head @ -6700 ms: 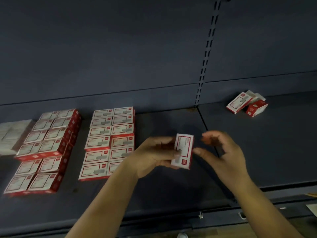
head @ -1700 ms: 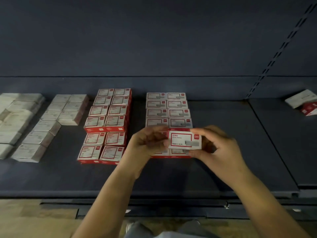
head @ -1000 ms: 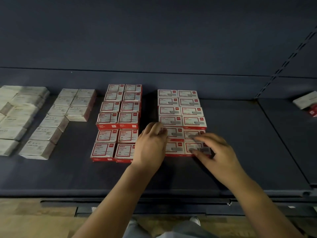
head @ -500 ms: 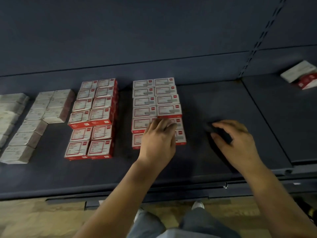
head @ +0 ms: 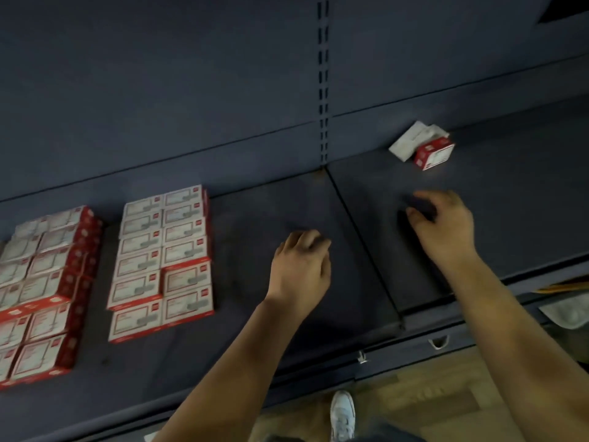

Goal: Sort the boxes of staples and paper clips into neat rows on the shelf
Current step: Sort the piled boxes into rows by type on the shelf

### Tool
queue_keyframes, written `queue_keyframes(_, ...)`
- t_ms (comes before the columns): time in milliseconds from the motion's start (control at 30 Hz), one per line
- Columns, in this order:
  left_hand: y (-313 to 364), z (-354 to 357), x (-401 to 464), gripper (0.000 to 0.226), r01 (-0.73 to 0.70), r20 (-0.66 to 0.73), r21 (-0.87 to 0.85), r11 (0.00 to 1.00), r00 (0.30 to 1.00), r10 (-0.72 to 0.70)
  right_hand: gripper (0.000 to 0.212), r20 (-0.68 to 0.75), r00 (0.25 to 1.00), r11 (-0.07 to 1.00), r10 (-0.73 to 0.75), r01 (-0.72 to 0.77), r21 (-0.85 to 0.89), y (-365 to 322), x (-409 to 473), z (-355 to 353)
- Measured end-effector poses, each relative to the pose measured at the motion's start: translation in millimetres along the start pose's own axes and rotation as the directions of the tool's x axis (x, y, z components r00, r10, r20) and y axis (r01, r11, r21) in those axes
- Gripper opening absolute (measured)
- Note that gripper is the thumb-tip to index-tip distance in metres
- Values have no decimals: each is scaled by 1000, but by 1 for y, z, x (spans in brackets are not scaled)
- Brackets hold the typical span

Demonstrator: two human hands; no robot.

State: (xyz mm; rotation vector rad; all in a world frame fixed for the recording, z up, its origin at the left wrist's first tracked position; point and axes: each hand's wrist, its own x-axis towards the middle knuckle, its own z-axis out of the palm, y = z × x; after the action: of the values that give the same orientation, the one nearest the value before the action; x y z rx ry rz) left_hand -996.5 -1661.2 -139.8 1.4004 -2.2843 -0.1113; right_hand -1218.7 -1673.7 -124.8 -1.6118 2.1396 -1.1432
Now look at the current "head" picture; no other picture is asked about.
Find person's right hand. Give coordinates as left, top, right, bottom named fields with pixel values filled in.
left=405, top=189, right=478, bottom=271

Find small red white box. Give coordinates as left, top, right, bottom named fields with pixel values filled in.
left=0, top=258, right=33, bottom=287
left=414, top=136, right=456, bottom=171
left=28, top=303, right=90, bottom=343
left=120, top=211, right=165, bottom=233
left=164, top=185, right=206, bottom=206
left=13, top=217, right=50, bottom=238
left=163, top=262, right=213, bottom=295
left=46, top=206, right=98, bottom=229
left=0, top=282, right=24, bottom=320
left=107, top=271, right=164, bottom=311
left=18, top=269, right=93, bottom=309
left=9, top=333, right=80, bottom=385
left=163, top=201, right=207, bottom=223
left=37, top=223, right=101, bottom=252
left=163, top=287, right=215, bottom=328
left=0, top=316, right=33, bottom=352
left=124, top=195, right=167, bottom=215
left=28, top=246, right=99, bottom=277
left=114, top=248, right=164, bottom=277
left=162, top=236, right=211, bottom=269
left=0, top=345, right=20, bottom=387
left=163, top=219, right=209, bottom=243
left=118, top=228, right=165, bottom=254
left=109, top=301, right=165, bottom=343
left=0, top=235, right=42, bottom=262

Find clear packaged insoles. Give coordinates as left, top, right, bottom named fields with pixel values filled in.
left=538, top=292, right=589, bottom=330

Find brown packaged items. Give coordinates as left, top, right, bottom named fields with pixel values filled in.
left=538, top=281, right=589, bottom=295

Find dark metal shelf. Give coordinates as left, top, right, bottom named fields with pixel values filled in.
left=0, top=0, right=589, bottom=442

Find person's grey shoe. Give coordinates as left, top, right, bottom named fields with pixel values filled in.
left=329, top=391, right=357, bottom=442

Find person's left forearm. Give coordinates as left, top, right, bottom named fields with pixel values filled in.
left=156, top=303, right=318, bottom=442

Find person's left hand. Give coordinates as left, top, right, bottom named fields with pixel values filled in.
left=267, top=229, right=333, bottom=319

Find person's grey clothing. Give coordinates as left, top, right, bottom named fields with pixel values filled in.
left=267, top=423, right=425, bottom=442

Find person's right forearm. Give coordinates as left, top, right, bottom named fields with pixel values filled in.
left=442, top=257, right=589, bottom=442

